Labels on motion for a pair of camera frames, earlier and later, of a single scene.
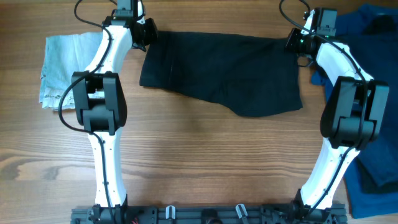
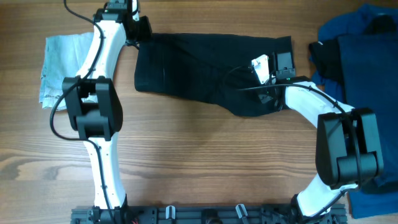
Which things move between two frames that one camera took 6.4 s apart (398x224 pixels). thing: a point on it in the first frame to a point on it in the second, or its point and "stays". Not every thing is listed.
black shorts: x=254 y=75 stays
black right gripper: x=290 y=45 to x=263 y=97
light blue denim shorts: x=64 y=56 stays
